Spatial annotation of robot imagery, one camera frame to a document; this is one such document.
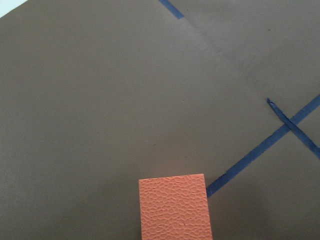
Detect orange foam block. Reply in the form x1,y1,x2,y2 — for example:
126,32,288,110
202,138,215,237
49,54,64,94
138,173,213,240

